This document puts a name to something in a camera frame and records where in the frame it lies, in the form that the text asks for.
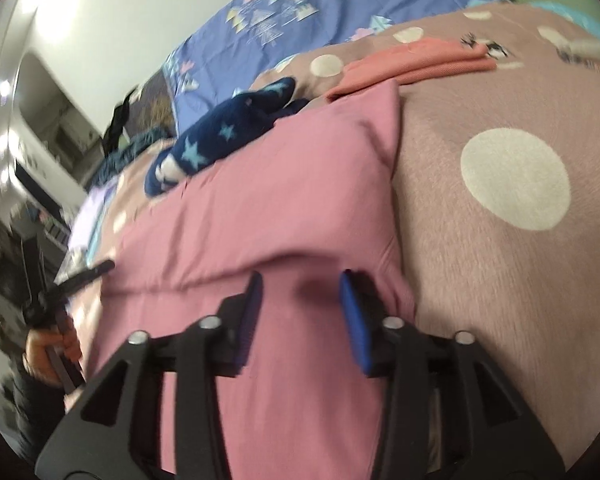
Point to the navy star plush toy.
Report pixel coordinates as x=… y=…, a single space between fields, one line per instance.
x=220 y=135

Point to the beige garment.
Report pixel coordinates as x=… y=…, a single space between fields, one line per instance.
x=592 y=49

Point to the salmon folded garment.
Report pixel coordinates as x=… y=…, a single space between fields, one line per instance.
x=420 y=62

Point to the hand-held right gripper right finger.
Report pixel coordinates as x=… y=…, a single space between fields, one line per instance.
x=354 y=320

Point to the blue tree-print pillow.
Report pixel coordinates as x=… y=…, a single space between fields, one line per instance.
x=330 y=5

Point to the person's left hand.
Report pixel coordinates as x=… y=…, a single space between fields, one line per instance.
x=39 y=357

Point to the pale lilac sheet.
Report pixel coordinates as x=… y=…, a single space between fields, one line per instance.
x=91 y=215

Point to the light blue cloth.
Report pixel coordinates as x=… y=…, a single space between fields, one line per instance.
x=587 y=17

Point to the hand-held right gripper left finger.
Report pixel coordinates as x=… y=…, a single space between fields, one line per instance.
x=250 y=320

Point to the person's left forearm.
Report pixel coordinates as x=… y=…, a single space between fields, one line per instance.
x=30 y=415

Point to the dark patterned headboard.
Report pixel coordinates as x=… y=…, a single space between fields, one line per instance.
x=155 y=92

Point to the pink polka-dot bed sheet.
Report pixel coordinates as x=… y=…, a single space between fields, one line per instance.
x=495 y=270

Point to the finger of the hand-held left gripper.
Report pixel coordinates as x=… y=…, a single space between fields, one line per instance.
x=87 y=272

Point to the pink cloth garment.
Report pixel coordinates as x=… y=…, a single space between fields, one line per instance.
x=280 y=200

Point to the dark teal cloth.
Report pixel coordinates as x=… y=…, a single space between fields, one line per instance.
x=127 y=152

